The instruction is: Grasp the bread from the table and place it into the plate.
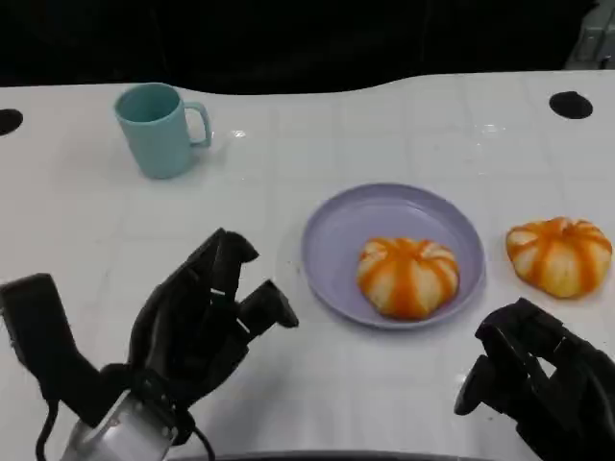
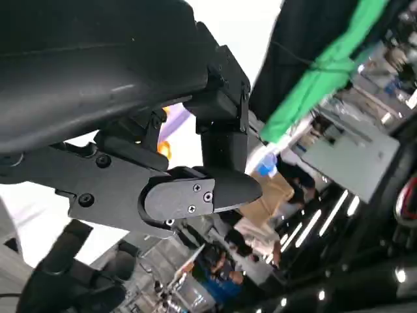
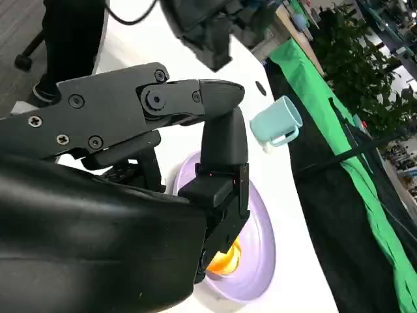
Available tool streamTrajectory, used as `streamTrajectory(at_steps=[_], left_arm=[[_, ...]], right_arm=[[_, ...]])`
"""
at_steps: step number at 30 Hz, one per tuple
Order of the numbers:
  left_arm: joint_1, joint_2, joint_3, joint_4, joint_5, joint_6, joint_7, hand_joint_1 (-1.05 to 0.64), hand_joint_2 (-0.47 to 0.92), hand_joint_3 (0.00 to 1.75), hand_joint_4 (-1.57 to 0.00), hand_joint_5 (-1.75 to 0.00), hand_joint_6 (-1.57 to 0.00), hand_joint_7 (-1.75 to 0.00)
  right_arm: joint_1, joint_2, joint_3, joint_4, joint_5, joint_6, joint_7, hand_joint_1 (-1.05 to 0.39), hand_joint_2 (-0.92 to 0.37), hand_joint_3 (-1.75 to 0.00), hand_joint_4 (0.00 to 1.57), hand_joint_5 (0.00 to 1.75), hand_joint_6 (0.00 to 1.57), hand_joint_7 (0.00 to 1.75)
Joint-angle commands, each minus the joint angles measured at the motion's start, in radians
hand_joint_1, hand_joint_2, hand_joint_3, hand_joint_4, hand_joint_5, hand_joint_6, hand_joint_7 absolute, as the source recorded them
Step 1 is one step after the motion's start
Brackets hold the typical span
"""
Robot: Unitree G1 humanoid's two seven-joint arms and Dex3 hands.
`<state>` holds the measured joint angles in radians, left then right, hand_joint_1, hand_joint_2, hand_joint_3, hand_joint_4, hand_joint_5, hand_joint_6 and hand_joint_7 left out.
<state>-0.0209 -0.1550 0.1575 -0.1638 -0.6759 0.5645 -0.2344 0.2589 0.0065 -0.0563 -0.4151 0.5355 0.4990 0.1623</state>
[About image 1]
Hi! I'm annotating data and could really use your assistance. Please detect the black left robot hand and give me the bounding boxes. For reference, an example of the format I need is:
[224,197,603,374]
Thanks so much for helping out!
[100,228,300,444]

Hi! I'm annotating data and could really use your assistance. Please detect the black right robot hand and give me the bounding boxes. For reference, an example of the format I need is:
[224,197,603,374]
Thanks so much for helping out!
[454,297,615,461]

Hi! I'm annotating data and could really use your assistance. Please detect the orange white toy bread roll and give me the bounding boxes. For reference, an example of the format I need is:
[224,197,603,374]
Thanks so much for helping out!
[505,216,613,300]
[356,236,460,322]

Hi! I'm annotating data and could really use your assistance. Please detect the lilac plate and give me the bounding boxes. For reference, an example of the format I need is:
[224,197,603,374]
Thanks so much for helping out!
[301,182,485,330]

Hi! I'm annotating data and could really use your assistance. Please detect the pale green mug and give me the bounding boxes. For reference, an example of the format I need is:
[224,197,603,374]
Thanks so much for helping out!
[113,82,213,181]

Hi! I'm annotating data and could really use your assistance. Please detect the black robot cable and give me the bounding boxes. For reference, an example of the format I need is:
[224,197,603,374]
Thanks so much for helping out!
[184,416,217,461]
[34,397,67,461]

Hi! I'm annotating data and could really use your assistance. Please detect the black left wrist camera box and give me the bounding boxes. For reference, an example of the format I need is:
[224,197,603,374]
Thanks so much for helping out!
[0,273,106,429]

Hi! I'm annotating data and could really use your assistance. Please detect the grey machine frame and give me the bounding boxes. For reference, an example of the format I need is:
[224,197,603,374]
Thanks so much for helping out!
[569,0,615,71]

